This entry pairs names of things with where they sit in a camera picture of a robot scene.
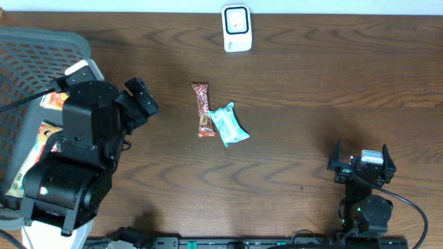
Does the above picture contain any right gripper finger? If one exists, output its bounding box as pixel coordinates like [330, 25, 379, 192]
[327, 139, 341, 167]
[382, 144, 396, 173]

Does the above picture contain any red Top chocolate bar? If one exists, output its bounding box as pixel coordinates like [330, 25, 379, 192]
[192, 83, 216, 138]

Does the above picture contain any small orange snack box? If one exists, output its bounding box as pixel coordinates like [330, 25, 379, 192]
[39, 93, 69, 111]

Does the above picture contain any yellow chips bag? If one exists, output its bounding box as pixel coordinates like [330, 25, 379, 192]
[6, 122, 62, 198]

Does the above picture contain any light teal wipes pack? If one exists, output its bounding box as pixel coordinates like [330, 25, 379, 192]
[208, 102, 250, 147]

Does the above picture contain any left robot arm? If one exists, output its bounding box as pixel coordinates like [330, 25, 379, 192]
[20, 75, 159, 248]

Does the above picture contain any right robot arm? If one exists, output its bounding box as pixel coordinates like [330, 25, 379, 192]
[327, 142, 397, 240]

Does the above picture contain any white barcode scanner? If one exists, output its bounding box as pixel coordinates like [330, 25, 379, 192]
[221, 4, 253, 53]

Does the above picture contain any grey plastic basket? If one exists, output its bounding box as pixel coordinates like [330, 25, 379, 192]
[1, 26, 91, 231]

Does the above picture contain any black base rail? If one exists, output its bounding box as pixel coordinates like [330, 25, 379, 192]
[81, 227, 408, 249]

